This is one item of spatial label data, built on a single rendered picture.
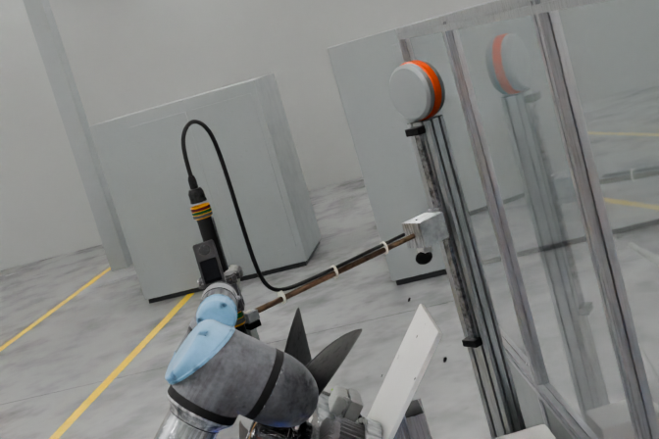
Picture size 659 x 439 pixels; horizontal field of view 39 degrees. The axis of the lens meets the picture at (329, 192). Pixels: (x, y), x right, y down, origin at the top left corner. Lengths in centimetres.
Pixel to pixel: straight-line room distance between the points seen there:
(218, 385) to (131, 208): 842
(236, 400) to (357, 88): 621
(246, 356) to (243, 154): 797
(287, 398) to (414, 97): 119
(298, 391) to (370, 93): 617
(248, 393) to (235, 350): 7
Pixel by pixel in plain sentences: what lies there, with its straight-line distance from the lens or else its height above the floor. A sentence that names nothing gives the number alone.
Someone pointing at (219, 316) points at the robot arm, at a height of 163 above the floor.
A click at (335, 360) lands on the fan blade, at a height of 136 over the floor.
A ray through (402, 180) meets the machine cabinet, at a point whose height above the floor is 85.
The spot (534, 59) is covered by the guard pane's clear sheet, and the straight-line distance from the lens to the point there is 182.
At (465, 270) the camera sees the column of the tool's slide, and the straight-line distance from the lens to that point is 254.
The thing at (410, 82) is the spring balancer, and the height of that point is 191.
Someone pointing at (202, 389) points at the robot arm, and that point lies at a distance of 144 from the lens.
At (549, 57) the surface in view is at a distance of 167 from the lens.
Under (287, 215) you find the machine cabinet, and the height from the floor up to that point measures 56.
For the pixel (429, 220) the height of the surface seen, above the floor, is 155.
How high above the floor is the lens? 205
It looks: 9 degrees down
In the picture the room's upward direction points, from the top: 16 degrees counter-clockwise
